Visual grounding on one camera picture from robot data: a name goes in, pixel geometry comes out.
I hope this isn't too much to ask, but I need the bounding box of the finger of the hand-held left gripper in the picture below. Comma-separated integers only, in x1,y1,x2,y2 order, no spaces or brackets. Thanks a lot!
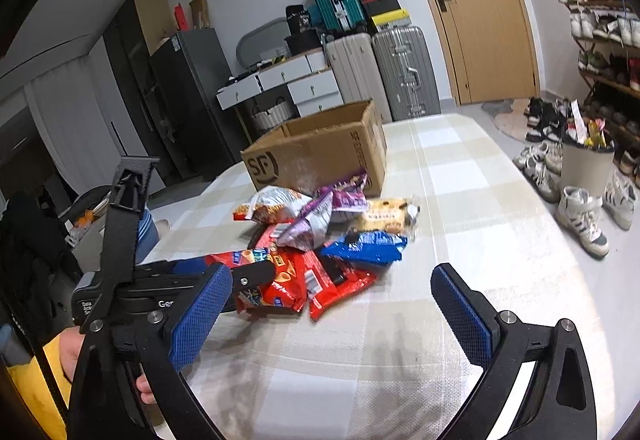
222,261,275,314
145,257,217,275

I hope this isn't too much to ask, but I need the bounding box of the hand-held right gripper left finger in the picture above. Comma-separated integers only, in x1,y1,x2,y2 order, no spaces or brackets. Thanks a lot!
67,264,234,440

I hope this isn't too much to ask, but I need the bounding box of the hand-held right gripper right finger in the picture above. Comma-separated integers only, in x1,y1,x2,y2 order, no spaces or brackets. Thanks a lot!
431,263,608,440

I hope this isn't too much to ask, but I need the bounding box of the red blue snack packet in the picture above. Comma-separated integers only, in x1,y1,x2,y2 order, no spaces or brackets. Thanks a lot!
205,249,275,271

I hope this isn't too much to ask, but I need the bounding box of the red cone snack bag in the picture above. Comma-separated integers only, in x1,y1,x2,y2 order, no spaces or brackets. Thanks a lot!
235,247,308,314

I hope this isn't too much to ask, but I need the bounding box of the small red snack packet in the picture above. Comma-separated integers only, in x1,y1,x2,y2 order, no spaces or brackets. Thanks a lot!
256,221,297,252

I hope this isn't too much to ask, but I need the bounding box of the white orange snack bag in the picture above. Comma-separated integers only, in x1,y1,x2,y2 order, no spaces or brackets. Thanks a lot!
232,185,315,225

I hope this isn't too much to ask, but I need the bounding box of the plain red snack packet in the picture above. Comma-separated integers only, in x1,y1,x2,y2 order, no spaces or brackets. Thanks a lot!
306,254,378,321

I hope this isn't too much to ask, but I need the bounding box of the purple snack bag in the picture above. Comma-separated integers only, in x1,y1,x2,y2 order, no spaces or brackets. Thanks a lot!
276,173,371,253

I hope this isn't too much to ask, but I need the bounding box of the beige biscuit packet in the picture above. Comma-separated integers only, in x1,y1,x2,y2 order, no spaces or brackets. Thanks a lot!
357,197,421,241

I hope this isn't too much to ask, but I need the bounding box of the cardboard box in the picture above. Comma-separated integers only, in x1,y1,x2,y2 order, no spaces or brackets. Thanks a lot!
240,100,388,198

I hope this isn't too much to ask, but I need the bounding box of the person's left forearm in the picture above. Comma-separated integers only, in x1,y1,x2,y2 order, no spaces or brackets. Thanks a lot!
7,335,71,440

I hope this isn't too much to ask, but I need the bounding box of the person's left hand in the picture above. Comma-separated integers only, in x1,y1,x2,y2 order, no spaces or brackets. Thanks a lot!
59,326,157,407

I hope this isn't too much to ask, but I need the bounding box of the dark cloth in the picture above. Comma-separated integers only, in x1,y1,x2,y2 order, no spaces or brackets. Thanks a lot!
0,193,76,321

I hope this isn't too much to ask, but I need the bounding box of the checked tablecloth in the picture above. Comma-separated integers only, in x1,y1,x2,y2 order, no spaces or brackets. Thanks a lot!
140,113,616,440

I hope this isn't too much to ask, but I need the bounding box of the white high-top sneaker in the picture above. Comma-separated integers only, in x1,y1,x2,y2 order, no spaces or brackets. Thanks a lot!
602,170,638,231
554,185,611,258

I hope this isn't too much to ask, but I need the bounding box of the woven laundry basket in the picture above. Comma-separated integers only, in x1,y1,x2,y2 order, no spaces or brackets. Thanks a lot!
250,100,296,133

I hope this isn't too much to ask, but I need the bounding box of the dark refrigerator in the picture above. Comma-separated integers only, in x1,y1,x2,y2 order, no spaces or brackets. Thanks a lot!
150,29,246,181

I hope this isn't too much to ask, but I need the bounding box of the cluster of loose shoes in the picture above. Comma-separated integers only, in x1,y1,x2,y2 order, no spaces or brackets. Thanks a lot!
512,98,571,203

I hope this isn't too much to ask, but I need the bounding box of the white curtain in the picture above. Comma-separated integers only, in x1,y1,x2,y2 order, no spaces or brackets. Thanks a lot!
22,48,126,201

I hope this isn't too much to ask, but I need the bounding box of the grey waste bin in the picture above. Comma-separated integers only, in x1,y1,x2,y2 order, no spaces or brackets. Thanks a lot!
559,117,616,201

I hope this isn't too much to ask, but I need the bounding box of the white drawer dresser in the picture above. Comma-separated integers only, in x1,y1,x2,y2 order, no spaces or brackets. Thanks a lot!
216,48,346,121

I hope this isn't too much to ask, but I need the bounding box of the round door mat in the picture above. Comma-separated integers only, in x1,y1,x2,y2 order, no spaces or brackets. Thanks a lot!
482,98,538,141

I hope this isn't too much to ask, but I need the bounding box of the tall dark cabinet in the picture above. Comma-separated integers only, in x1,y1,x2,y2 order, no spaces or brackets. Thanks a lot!
102,0,166,156

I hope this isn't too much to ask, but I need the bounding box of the beige suitcase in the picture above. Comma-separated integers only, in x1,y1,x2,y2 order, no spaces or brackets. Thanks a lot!
325,33,393,123

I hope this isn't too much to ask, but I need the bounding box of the grey oval mirror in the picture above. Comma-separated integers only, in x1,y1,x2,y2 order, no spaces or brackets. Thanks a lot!
236,18,291,71

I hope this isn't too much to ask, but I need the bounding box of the black storage box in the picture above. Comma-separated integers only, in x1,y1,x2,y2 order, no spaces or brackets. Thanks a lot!
284,34,323,56

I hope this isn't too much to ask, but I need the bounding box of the flat cardboard sheet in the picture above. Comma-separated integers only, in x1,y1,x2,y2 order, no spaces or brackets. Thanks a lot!
132,0,176,56

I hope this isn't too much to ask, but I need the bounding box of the silver suitcase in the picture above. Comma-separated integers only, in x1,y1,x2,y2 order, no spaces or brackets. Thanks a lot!
372,25,442,121

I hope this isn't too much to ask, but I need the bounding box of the small brown carton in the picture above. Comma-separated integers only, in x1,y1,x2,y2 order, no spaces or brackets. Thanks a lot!
189,0,212,28

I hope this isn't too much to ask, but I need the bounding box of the black printed bag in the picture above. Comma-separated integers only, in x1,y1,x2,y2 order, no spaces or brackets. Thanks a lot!
285,4,316,38

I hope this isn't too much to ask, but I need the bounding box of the wooden shoe rack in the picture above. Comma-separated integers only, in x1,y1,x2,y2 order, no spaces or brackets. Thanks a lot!
560,0,640,181

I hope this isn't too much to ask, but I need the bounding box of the yellow black shoebox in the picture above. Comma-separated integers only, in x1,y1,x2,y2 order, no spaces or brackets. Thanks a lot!
367,9,408,28

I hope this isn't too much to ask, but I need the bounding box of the wooden door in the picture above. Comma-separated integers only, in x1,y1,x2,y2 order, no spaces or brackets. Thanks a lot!
392,0,541,106

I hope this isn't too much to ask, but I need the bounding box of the black shoebox red logo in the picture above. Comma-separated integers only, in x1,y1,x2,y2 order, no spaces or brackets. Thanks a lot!
357,0,401,16

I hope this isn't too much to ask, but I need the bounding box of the shoe rack with shoes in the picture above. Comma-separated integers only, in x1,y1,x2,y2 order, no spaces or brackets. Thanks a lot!
556,0,640,171

